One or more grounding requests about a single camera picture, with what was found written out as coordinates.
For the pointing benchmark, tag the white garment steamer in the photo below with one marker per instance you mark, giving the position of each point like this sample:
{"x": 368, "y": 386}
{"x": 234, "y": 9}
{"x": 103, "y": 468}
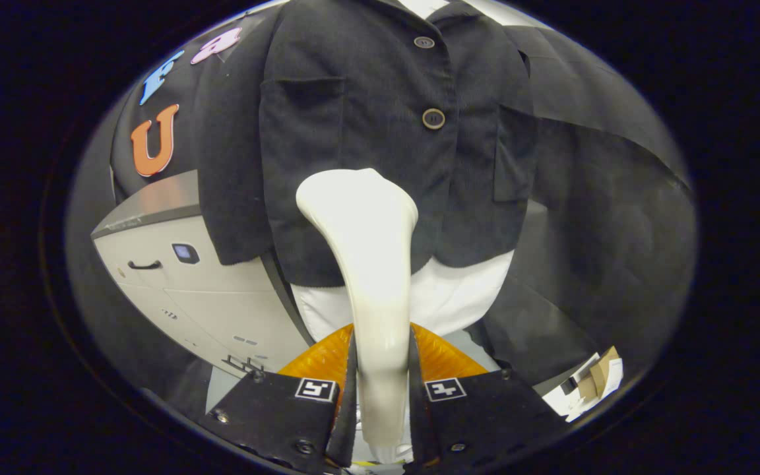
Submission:
{"x": 373, "y": 264}

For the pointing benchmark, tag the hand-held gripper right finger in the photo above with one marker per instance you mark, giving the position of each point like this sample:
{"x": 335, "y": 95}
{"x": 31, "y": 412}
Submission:
{"x": 418, "y": 409}

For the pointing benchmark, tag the white paper sheet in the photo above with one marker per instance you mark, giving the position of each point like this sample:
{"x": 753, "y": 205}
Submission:
{"x": 571, "y": 404}

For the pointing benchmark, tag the black jacket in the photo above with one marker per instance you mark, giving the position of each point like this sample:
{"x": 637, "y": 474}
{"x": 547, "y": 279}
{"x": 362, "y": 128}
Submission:
{"x": 353, "y": 99}

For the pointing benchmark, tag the black backdrop cloth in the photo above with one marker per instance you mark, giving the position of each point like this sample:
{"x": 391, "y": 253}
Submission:
{"x": 617, "y": 231}

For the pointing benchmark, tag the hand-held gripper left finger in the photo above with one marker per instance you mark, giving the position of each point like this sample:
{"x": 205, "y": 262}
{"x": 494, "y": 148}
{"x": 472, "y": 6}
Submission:
{"x": 347, "y": 409}

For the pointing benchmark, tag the grey cabinet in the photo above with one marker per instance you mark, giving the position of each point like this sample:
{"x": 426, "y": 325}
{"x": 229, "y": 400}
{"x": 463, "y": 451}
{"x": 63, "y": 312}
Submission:
{"x": 208, "y": 310}

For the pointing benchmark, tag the white mannequin torso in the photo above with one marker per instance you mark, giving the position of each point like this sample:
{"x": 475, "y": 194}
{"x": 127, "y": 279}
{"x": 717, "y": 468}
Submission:
{"x": 459, "y": 297}

